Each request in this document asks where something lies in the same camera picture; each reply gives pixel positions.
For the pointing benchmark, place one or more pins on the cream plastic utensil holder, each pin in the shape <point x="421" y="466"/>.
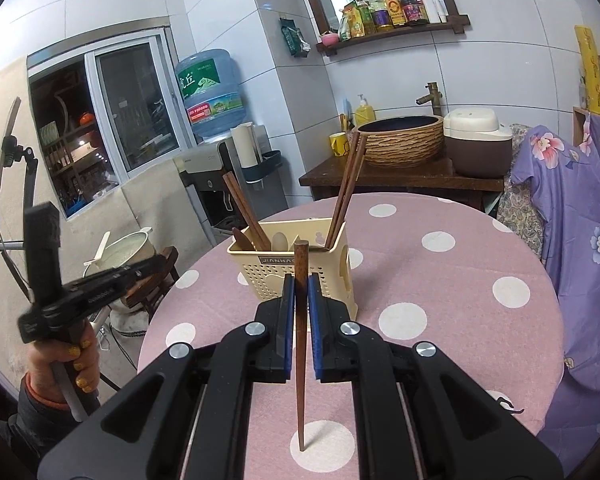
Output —
<point x="260" y="275"/>

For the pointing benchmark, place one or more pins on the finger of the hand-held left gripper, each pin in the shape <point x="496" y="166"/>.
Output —
<point x="135" y="270"/>

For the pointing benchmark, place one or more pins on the dark wooden chair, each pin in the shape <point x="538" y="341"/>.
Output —
<point x="170" y="265"/>

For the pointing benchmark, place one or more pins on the sliding window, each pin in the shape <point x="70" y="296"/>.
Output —
<point x="120" y="110"/>

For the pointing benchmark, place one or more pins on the slim white bottle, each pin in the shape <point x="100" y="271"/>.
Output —
<point x="441" y="10"/>

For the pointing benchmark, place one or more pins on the round table pink polka cloth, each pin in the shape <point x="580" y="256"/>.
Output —
<point x="455" y="320"/>

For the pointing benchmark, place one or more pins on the dark soy sauce bottle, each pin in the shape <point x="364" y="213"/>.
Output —
<point x="411" y="5"/>

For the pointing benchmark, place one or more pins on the dark wooden counter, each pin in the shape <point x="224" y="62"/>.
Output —
<point x="405" y="180"/>

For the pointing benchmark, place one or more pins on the yellow cup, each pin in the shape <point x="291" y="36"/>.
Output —
<point x="337" y="145"/>

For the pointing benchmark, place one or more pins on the pink peach ornament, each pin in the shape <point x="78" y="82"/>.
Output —
<point x="329" y="39"/>

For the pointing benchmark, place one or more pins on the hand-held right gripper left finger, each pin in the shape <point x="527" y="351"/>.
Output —
<point x="289" y="320"/>

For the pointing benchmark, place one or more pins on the green cooking oil bottle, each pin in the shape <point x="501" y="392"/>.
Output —
<point x="362" y="17"/>

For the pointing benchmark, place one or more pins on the brown and cream rice cooker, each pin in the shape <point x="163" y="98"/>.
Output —
<point x="475" y="155"/>

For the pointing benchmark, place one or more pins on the woven pattern wash basin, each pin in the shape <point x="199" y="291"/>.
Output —
<point x="400" y="147"/>

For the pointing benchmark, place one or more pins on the yellow cooking oil bottle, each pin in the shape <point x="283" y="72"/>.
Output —
<point x="380" y="15"/>

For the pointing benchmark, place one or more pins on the person's left forearm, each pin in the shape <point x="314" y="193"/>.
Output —
<point x="35" y="435"/>

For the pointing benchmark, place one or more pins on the person's left hand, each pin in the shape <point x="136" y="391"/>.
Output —
<point x="45" y="365"/>

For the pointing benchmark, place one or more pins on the purple floral cloth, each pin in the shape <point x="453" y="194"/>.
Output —
<point x="580" y="210"/>

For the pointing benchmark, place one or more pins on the teal cup holder tray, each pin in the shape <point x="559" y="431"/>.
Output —
<point x="267" y="165"/>

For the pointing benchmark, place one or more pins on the green packet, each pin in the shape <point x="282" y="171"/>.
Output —
<point x="292" y="37"/>

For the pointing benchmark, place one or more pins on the blue water jug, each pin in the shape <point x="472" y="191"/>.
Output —
<point x="210" y="95"/>

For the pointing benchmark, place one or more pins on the yellow soap pump bottle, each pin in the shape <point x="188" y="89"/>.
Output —
<point x="365" y="112"/>

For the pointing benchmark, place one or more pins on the white paper cup sleeve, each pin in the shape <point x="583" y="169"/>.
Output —
<point x="244" y="145"/>

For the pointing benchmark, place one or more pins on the white plastic bottle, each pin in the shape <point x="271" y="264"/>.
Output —
<point x="431" y="7"/>

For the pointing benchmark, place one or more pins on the amber sauce bottle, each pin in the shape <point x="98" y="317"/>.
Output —
<point x="394" y="10"/>

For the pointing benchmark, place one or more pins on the bronze faucet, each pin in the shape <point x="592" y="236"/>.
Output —
<point x="432" y="100"/>

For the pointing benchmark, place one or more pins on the paisley patterned cloth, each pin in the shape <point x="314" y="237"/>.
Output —
<point x="520" y="210"/>

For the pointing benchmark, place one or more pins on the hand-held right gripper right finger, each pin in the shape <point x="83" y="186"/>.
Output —
<point x="314" y="325"/>

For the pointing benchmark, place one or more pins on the yellow seasoning packet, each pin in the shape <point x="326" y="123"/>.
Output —
<point x="349" y="22"/>

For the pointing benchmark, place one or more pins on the cream cooking pot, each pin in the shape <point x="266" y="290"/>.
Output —
<point x="125" y="255"/>

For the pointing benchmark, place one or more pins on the grey water dispenser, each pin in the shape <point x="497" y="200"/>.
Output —
<point x="200" y="185"/>

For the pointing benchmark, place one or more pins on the yellow wrap box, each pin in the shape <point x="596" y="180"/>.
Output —
<point x="590" y="70"/>

